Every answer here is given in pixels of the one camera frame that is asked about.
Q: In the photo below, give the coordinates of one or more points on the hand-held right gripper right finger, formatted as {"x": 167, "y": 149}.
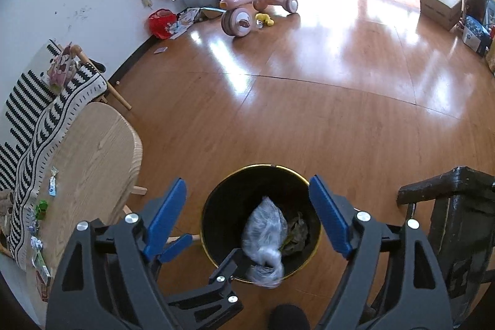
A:
{"x": 328, "y": 214}

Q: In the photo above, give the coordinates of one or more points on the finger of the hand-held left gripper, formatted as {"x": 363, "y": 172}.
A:
{"x": 178, "y": 247}
{"x": 226, "y": 268}

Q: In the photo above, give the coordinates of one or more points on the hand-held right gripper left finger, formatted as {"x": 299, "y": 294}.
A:
{"x": 166, "y": 216}

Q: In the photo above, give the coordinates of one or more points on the olive wrapper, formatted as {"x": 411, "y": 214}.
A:
{"x": 297, "y": 229}

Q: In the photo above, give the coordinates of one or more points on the clear plastic bag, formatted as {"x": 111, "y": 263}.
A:
{"x": 263, "y": 225}

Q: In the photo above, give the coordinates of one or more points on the black gold-rimmed trash can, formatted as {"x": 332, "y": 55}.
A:
{"x": 232, "y": 198}

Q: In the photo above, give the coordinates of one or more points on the clear blue candy wrapper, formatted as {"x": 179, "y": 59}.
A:
{"x": 53, "y": 187}

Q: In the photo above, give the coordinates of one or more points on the small green packet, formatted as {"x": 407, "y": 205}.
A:
{"x": 41, "y": 209}

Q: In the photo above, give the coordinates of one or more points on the small white wrapper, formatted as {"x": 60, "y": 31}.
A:
{"x": 35, "y": 241}

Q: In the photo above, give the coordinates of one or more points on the green white wrapper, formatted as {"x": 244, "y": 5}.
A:
{"x": 40, "y": 262}

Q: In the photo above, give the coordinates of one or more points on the red cardboard box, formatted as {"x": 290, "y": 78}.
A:
{"x": 42, "y": 287}

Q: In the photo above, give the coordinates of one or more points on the dark rounded object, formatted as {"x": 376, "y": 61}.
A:
{"x": 290, "y": 318}

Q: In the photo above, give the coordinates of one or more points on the dark wooden chair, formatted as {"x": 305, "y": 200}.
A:
{"x": 456, "y": 221}

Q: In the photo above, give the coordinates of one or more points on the black white striped blanket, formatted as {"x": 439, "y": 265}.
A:
{"x": 50, "y": 129}

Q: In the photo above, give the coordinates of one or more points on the beige child's clothes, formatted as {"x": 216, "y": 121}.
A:
{"x": 6, "y": 210}

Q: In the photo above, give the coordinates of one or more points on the small pink card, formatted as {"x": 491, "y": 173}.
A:
{"x": 160, "y": 50}

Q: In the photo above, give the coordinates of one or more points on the pink cartoon cushion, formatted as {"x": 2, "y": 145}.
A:
{"x": 64, "y": 67}

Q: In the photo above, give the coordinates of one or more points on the red plastic bag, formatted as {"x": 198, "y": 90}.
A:
{"x": 162, "y": 24}

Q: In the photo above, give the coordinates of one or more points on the scattered paper sheets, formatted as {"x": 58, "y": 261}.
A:
{"x": 181, "y": 24}

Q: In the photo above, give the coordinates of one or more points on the small yellow toy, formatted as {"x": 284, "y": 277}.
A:
{"x": 265, "y": 18}

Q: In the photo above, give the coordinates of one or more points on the blue white box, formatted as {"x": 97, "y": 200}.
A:
{"x": 475, "y": 34}

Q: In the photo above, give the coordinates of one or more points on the brown cardboard box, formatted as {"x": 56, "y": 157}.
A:
{"x": 441, "y": 5}

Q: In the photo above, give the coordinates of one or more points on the wooden frame sofa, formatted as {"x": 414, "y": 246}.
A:
{"x": 120, "y": 98}

